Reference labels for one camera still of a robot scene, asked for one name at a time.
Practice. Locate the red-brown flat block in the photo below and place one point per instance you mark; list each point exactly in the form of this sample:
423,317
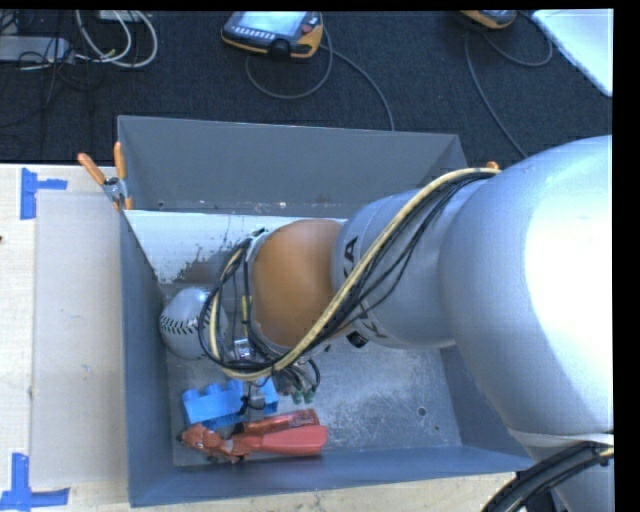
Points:
295,437

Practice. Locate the grey metal bin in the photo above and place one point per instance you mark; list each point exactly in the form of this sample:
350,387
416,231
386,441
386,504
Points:
390,400

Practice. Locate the white baseball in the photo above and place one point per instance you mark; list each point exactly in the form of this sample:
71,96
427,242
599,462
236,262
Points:
182,325

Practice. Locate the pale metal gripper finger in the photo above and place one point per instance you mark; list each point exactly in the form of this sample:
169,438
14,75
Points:
257,400
242,348

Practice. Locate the orange-brown toy animal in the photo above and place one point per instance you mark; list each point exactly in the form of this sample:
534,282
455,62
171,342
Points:
210,442

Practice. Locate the blue toy brick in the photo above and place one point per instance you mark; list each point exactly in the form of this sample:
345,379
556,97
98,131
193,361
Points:
212,405

